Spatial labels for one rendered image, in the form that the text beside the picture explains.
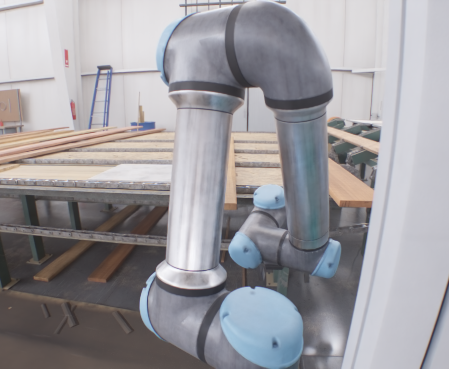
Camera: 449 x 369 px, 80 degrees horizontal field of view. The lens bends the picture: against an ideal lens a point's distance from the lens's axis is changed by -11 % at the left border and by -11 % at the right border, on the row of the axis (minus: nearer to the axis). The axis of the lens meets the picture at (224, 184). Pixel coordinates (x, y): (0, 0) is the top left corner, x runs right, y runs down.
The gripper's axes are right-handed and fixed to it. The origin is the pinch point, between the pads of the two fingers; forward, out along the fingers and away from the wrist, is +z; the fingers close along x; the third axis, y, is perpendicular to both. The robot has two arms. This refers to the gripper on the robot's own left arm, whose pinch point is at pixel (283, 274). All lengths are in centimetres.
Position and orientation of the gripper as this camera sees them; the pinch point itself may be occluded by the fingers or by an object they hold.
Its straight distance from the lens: 90.8
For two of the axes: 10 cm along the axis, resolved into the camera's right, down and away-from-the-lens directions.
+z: 2.3, 7.9, 5.7
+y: 2.2, -6.1, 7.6
